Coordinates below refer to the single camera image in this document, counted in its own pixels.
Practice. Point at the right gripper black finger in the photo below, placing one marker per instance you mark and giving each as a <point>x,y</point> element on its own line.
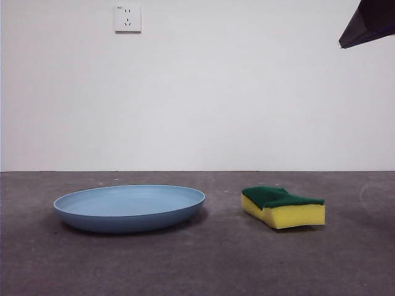
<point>373,21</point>

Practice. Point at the yellow sponge with green pad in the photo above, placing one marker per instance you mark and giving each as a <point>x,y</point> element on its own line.
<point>293,216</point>

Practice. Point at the light blue round plate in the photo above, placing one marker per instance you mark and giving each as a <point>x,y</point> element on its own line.
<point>123,206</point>

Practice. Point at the white wall socket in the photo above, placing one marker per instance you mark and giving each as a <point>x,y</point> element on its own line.
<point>128,18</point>

